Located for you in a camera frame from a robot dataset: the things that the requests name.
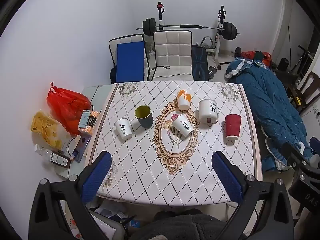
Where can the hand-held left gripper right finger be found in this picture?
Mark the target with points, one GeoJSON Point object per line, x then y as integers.
{"type": "Point", "coordinates": [227, 178]}

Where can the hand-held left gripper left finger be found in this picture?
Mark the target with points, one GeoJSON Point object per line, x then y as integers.
{"type": "Point", "coordinates": [96, 180]}

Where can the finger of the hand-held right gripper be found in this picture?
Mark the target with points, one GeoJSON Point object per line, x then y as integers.
{"type": "Point", "coordinates": [296, 155]}
{"type": "Point", "coordinates": [315, 145]}

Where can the red ribbed paper cup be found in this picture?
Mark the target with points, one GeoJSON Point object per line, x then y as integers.
{"type": "Point", "coordinates": [233, 127]}

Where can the orange and white paper cup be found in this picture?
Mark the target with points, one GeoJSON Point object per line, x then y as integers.
{"type": "Point", "coordinates": [184, 100]}

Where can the purple box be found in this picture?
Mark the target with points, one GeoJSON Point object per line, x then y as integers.
{"type": "Point", "coordinates": [82, 147]}

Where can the brown bottle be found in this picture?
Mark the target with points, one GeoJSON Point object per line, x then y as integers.
{"type": "Point", "coordinates": [59, 159]}

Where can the floral diamond-pattern tablecloth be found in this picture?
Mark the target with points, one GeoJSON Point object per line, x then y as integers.
{"type": "Point", "coordinates": [140, 160]}

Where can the blue quilted blanket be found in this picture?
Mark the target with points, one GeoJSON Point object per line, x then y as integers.
{"type": "Point", "coordinates": [267, 105]}

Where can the clear plastic bottle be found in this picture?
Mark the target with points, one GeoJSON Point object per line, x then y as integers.
{"type": "Point", "coordinates": [42, 150]}

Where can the black and orange box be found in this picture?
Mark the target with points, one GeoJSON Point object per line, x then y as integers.
{"type": "Point", "coordinates": [92, 118]}

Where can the light blue box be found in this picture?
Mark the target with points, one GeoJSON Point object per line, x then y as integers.
{"type": "Point", "coordinates": [84, 119]}

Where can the wooden chair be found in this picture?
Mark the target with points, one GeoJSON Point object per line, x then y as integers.
{"type": "Point", "coordinates": [311, 82]}

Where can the dark fleece clothing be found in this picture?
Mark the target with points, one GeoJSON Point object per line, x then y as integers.
{"type": "Point", "coordinates": [180, 227]}

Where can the large white printed mug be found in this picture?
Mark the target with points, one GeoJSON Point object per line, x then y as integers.
{"type": "Point", "coordinates": [208, 111]}

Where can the bag of yellow chips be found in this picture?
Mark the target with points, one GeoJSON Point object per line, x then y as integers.
{"type": "Point", "coordinates": [46, 128]}

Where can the dark green mug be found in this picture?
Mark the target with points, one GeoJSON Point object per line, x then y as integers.
{"type": "Point", "coordinates": [145, 117]}

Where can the red plastic bag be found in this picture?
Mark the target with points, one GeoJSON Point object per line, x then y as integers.
{"type": "Point", "coordinates": [66, 105]}

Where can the metal dumbbell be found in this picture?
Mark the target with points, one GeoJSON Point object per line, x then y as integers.
{"type": "Point", "coordinates": [212, 70]}

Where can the black and blue bench pad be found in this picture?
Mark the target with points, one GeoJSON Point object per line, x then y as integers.
{"type": "Point", "coordinates": [199, 63]}

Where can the blue board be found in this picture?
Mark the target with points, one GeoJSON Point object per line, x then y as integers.
{"type": "Point", "coordinates": [131, 61]}

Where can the white padded chair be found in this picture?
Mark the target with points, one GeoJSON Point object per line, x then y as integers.
{"type": "Point", "coordinates": [113, 47]}
{"type": "Point", "coordinates": [172, 52]}

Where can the barbell with black plates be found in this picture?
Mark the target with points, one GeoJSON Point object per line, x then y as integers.
{"type": "Point", "coordinates": [230, 31]}

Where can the white squat rack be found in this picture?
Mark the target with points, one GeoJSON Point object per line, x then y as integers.
{"type": "Point", "coordinates": [220, 33]}

